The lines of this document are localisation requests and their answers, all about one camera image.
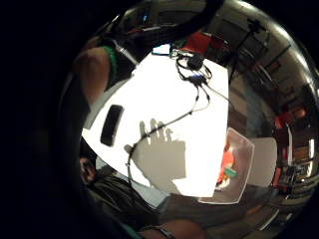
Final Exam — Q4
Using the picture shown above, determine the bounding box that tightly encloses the red chair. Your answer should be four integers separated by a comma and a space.
182, 31, 224, 56

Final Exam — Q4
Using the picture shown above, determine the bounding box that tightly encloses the black tripod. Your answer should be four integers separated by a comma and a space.
228, 17, 267, 84

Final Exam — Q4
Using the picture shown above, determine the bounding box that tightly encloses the green wristband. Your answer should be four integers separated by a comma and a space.
102, 45, 120, 84

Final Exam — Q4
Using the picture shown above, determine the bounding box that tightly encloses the black oblong case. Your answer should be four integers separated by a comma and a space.
100, 104, 125, 147

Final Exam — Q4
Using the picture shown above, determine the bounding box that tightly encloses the clear plastic bin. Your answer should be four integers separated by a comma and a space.
197, 126, 256, 205

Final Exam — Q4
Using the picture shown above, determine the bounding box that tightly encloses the grey panel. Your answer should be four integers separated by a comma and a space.
247, 136, 278, 188

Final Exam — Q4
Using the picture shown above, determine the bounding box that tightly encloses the the person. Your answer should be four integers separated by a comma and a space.
78, 138, 213, 239

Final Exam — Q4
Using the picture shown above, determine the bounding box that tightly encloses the black cable hub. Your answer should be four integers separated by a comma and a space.
186, 54, 205, 71

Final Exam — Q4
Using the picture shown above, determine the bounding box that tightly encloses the blue cable adapter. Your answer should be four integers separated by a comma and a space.
188, 75, 206, 85

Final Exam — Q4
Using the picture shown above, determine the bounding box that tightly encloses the long black cable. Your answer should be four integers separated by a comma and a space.
126, 83, 212, 182

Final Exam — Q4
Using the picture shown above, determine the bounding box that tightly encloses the dark wrist strap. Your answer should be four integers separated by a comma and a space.
156, 224, 175, 239

